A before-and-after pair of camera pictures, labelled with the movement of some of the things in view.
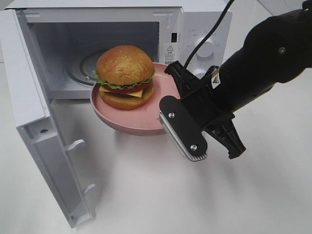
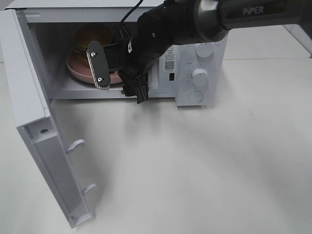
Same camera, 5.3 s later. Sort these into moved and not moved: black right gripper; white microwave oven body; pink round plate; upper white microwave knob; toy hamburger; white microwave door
Moved: black right gripper; toy hamburger; pink round plate
Not moved: white microwave door; upper white microwave knob; white microwave oven body
